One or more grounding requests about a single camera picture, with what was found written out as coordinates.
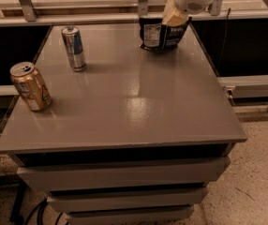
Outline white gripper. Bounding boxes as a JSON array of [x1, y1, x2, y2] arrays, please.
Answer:
[[162, 0, 214, 27]]

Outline blue kettle chip bag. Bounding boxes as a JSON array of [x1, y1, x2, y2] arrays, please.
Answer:
[[140, 18, 191, 52]]

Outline silver blue redbull can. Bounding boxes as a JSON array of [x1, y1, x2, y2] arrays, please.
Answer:
[[61, 26, 86, 72]]

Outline gold soda can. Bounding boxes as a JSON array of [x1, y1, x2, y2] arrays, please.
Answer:
[[9, 62, 52, 112]]

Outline grey drawer cabinet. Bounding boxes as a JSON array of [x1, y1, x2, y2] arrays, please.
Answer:
[[0, 24, 246, 225]]

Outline black hanging cable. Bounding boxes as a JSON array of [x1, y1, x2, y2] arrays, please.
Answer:
[[216, 7, 231, 77]]

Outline metal window frame rail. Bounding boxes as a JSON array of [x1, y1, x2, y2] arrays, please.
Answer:
[[0, 0, 268, 28]]

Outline black floor cables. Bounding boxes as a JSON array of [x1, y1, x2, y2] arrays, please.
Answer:
[[8, 181, 67, 225]]

